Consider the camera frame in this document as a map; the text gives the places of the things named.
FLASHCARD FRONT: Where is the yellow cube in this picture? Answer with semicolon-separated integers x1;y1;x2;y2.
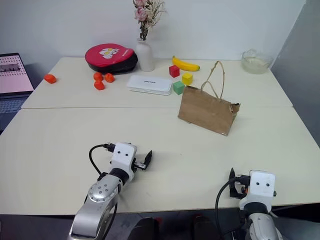
181;72;194;85

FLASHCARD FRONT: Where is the white rectangular case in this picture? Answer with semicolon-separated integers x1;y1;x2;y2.
126;74;174;96

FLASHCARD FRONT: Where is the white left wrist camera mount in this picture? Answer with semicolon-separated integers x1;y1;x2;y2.
110;142;138;181

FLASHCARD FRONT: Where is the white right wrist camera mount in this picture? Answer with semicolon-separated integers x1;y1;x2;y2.
239;169;276;213

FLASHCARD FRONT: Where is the open laptop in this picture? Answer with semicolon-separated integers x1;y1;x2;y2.
0;52;35;131

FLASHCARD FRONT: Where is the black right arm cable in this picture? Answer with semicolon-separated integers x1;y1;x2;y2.
215;173;251;240

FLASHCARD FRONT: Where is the clear glass bowl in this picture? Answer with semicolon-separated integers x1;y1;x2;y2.
241;48;274;75

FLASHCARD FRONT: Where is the yellow banana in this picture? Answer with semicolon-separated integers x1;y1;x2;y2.
171;55;201;72

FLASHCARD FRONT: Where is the brown paper bag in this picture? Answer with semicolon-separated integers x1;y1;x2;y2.
177;60;242;137

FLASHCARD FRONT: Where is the white ceramic vase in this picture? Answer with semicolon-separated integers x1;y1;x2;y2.
135;38;155;73

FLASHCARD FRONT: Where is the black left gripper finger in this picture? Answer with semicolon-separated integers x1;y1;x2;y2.
142;149;153;171

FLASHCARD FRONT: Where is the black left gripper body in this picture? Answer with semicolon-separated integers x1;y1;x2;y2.
131;156;148;172

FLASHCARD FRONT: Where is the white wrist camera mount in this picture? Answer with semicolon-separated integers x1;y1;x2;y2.
239;169;276;213
110;142;138;181

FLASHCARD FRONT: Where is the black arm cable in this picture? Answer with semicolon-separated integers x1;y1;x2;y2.
215;173;251;240
88;142;117;176

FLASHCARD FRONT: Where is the red cube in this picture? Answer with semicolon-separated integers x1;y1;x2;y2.
168;64;181;78

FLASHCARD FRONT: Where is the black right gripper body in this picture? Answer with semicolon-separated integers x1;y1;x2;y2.
229;178;248;200

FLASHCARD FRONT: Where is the green cube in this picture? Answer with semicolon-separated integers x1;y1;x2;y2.
172;80;185;96

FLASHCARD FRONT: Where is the red round tin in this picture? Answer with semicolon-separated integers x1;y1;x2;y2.
84;42;139;75

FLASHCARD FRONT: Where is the dried pink flower bunch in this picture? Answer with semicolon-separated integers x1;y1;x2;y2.
132;0;168;42

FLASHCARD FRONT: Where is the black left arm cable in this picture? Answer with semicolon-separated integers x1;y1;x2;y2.
88;142;117;176

